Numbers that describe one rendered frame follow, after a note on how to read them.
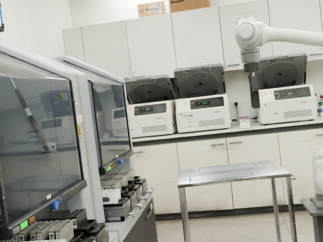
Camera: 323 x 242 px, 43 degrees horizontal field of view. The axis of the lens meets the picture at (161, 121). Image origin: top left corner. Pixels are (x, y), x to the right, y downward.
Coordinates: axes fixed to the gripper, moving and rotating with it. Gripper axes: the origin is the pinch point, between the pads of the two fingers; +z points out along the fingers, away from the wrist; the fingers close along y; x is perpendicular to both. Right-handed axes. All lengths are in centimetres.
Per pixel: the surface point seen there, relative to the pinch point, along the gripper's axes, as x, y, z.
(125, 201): 67, -9, 39
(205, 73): 31, 242, -30
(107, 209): 74, -17, 40
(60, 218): 80, -55, 32
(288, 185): -14, 20, 44
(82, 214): 73, -49, 33
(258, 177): 0.9, 18.3, 38.6
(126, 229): 66, -16, 51
